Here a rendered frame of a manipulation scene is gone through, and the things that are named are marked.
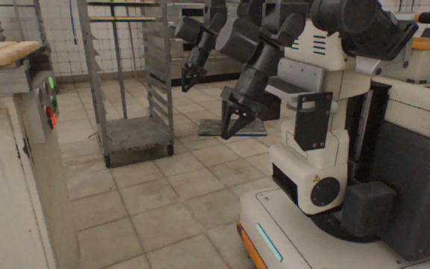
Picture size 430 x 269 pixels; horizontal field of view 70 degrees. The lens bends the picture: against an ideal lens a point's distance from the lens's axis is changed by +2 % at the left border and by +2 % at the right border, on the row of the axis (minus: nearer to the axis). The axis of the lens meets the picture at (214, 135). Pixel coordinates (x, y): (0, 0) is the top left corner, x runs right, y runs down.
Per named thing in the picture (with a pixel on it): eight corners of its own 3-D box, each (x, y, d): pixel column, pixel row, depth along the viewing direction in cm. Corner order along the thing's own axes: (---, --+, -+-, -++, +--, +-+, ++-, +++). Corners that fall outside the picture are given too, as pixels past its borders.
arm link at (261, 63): (291, 51, 58) (276, 48, 63) (263, 34, 55) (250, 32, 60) (273, 84, 60) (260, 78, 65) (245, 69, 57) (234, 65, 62)
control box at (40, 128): (30, 144, 77) (17, 90, 72) (48, 115, 99) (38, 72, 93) (47, 142, 78) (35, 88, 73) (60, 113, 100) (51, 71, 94)
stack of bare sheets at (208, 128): (198, 136, 266) (198, 132, 265) (201, 120, 303) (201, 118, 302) (266, 136, 266) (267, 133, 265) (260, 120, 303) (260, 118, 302)
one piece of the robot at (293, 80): (287, 116, 109) (293, 55, 101) (339, 147, 85) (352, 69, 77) (246, 122, 105) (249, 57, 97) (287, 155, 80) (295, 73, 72)
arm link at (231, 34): (307, 19, 55) (283, 18, 63) (257, -16, 50) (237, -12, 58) (275, 81, 57) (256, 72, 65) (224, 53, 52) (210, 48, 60)
